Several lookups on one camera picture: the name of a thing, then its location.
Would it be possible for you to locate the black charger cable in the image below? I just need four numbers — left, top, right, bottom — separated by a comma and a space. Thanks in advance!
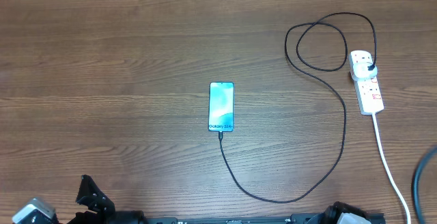
217, 12, 378, 204

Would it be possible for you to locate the white power strip cord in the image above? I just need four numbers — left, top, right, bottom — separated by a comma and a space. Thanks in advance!
371, 113, 412, 224

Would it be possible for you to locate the white power strip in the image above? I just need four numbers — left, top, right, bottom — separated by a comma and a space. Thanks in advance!
348, 51, 384, 115

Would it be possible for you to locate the Samsung Galaxy smartphone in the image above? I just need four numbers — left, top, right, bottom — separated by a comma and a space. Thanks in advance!
208, 82, 235, 132

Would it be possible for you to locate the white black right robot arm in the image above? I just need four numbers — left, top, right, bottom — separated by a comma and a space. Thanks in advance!
316, 201, 371, 224

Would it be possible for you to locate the white charger plug adapter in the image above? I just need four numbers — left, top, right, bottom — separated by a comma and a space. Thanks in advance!
350, 63, 378, 81

